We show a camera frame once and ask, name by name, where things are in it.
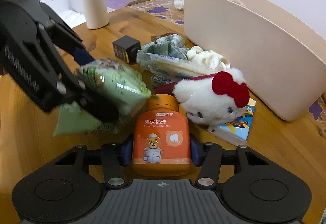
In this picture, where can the green checked cloth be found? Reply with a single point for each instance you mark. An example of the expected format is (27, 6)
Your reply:
(165, 45)

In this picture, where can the teal white snack packet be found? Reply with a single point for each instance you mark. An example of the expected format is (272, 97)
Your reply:
(178, 68)

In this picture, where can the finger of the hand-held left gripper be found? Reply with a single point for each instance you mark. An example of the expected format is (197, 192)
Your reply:
(101, 112)
(82, 55)

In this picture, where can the colourful small box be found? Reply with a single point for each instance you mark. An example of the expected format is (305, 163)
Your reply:
(236, 126)

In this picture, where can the white cat plush red bow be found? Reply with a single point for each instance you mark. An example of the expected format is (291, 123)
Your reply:
(203, 96)

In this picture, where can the wooden desk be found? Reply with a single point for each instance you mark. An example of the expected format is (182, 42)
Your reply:
(275, 137)

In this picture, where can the light green snack packet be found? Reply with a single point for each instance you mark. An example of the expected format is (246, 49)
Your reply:
(122, 86)

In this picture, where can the orange plastic bottle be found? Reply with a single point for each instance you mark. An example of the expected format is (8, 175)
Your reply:
(160, 132)

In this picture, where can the cream scrunchie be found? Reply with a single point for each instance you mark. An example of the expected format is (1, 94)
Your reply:
(207, 57)

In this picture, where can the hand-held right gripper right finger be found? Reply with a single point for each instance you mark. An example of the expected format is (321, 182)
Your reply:
(194, 150)

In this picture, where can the small black box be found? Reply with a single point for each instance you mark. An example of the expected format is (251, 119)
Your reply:
(126, 48)

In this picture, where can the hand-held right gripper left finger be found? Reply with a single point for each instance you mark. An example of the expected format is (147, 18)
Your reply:
(126, 150)

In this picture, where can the beige plastic storage basket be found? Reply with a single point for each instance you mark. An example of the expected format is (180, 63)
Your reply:
(267, 43)

